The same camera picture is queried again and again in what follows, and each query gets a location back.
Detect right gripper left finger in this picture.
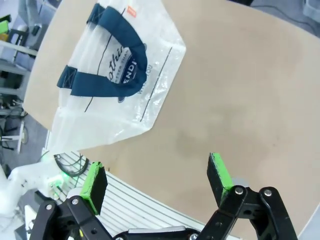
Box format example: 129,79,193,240
29,161,116,240

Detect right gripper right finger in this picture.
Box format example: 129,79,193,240
199,152,300,240

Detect clear shopping bag navy handles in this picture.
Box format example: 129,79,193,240
46,0,188,154

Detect white ribbed mounting plate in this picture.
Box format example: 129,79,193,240
53,149,241,240

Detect black stool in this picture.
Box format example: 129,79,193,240
9,26,29,45

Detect black coiled cable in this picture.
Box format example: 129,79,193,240
53,152,90,177

